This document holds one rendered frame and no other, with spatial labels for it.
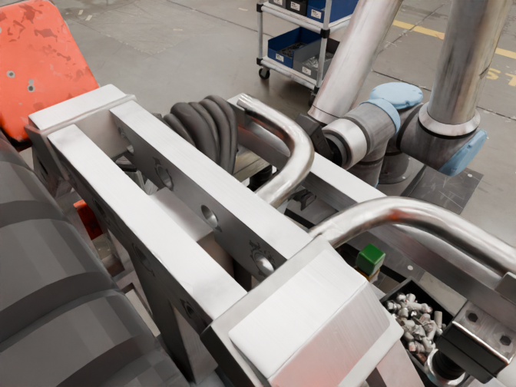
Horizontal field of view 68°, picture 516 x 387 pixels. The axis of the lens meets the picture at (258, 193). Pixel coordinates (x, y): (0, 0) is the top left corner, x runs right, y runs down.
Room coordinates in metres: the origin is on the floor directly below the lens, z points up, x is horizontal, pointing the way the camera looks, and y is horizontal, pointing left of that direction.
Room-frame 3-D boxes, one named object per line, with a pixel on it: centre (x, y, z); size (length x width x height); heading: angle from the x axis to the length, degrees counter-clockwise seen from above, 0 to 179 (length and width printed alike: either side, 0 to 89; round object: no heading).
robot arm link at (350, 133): (0.57, -0.15, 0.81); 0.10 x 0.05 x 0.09; 43
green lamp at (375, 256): (0.44, -0.22, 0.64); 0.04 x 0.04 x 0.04; 43
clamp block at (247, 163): (0.41, 0.02, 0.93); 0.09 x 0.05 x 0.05; 133
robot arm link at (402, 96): (1.01, -0.42, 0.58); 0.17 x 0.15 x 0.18; 40
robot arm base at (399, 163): (1.01, -0.41, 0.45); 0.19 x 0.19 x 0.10
